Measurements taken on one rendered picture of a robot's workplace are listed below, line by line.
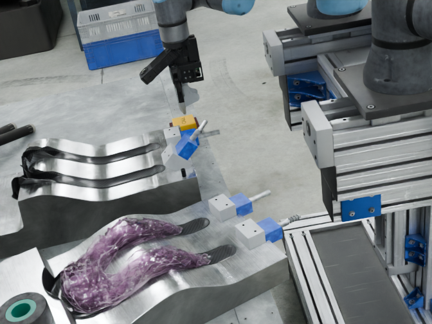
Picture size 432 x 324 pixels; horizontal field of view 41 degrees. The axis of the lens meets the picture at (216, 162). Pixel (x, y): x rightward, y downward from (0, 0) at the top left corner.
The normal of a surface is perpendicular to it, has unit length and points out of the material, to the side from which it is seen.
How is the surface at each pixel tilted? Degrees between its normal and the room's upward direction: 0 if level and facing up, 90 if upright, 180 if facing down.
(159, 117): 0
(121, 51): 91
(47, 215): 90
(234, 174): 0
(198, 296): 90
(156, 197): 90
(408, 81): 72
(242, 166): 0
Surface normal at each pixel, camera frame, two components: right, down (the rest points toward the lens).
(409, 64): -0.07, 0.24
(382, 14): -0.82, 0.42
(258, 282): 0.47, 0.40
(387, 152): 0.10, 0.51
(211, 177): -0.15, -0.84
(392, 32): -0.52, 0.51
